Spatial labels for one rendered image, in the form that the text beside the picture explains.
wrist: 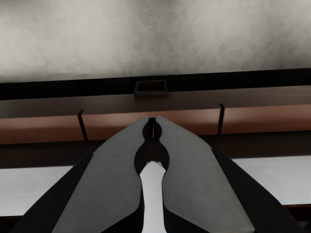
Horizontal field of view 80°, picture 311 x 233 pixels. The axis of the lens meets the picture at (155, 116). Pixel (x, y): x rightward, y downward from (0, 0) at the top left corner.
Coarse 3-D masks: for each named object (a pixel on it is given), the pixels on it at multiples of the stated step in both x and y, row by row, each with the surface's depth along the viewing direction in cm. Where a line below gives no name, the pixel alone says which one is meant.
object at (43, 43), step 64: (0, 0) 30; (64, 0) 30; (128, 0) 30; (192, 0) 30; (256, 0) 30; (0, 64) 35; (64, 64) 35; (128, 64) 35; (192, 64) 35; (256, 64) 35
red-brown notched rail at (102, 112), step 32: (96, 96) 28; (128, 96) 28; (160, 96) 27; (192, 96) 27; (224, 96) 26; (256, 96) 26; (288, 96) 25; (0, 128) 24; (32, 128) 24; (64, 128) 24; (96, 128) 24; (192, 128) 25; (224, 128) 25; (256, 128) 25; (288, 128) 25
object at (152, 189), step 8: (144, 184) 24; (152, 184) 24; (160, 184) 24; (144, 192) 24; (152, 192) 24; (160, 192) 24; (144, 200) 25; (152, 200) 25; (160, 200) 25; (152, 208) 26; (160, 208) 26
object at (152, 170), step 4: (152, 160) 22; (148, 164) 22; (152, 164) 22; (156, 164) 22; (144, 168) 22; (148, 168) 22; (152, 168) 22; (156, 168) 22; (160, 168) 22; (144, 172) 23; (148, 172) 23; (152, 172) 23; (156, 172) 23; (160, 172) 23; (164, 172) 23; (140, 176) 23; (144, 176) 23; (148, 176) 23; (152, 176) 23; (156, 176) 23; (160, 176) 23
